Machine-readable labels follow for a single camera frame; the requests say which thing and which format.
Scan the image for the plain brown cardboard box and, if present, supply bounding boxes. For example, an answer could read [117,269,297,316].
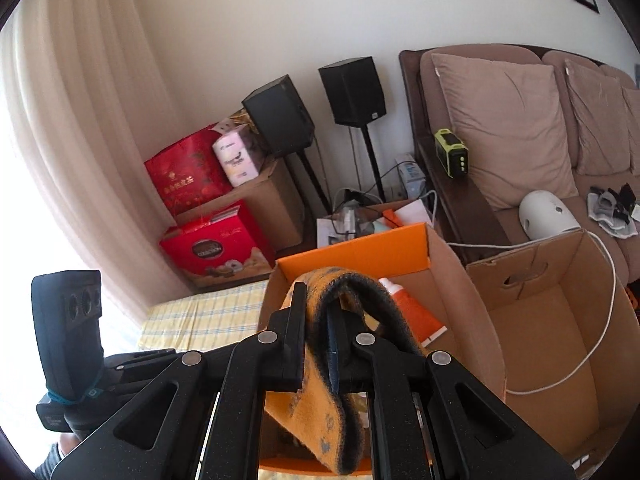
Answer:
[465,227,634,467]

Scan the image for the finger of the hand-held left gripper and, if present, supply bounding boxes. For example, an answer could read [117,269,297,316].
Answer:
[102,349,190,394]

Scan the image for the brown sofa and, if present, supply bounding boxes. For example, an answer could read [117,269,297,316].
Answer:
[400,45,640,286]

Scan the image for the orange cardboard box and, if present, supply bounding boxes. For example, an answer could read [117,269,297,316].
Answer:
[256,222,508,480]

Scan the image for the open box of clutter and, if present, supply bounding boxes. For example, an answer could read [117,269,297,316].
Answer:
[316,199,437,250]

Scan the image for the white cable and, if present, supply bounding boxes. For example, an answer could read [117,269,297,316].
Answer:
[447,230,619,396]

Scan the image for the gold patterned gift wrap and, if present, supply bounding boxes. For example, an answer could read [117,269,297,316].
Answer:
[216,110,261,136]

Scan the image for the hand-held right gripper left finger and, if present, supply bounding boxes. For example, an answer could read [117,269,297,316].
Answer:
[50,282,308,480]

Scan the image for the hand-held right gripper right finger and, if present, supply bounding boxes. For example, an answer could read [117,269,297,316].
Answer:
[325,305,576,480]

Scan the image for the white product box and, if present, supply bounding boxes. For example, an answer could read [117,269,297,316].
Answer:
[395,155,427,200]

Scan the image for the red chocolate gift bag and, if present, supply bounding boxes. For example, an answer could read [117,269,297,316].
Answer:
[159,200,277,289]

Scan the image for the large brown cardboard box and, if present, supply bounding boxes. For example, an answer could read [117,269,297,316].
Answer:
[175,160,306,254]

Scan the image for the beige sofa cushion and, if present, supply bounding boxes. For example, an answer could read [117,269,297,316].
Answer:
[431,52,579,211]
[622,85,640,176]
[565,59,634,177]

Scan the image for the black speaker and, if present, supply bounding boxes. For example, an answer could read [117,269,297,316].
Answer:
[241,75,316,158]
[318,56,388,127]

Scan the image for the person's left forearm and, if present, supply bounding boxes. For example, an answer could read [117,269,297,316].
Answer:
[34,435,82,478]

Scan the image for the cream curtain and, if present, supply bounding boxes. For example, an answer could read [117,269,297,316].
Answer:
[0,0,201,351]

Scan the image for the orange tube with white cap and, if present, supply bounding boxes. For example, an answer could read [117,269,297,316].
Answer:
[377,277,449,346]

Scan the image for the yellow checked cloth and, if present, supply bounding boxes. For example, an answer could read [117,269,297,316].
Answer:
[137,280,271,352]

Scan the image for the white round appliance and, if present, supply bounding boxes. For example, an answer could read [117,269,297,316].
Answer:
[518,189,581,240]

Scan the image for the green portable device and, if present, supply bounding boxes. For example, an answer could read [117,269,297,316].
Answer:
[434,129,471,179]

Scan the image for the black speaker stand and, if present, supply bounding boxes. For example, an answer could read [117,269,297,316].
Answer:
[287,147,333,211]
[357,125,386,204]

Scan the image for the orange patterned sock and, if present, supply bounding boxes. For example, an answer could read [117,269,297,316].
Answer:
[265,269,429,476]

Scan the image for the red floral gift bag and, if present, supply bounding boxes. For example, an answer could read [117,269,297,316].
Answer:
[144,130,234,216]

